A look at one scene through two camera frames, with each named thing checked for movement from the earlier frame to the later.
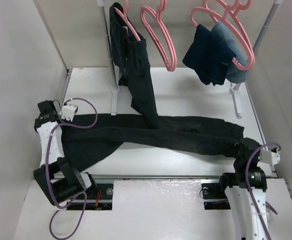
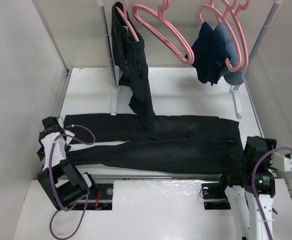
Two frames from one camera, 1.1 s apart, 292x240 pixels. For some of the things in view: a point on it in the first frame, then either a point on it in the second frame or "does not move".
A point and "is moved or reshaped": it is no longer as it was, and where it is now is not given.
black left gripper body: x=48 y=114 to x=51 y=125
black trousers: x=82 y=134 is moved or reshaped
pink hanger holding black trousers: x=125 y=18 does not move
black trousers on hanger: x=131 y=57 does not move
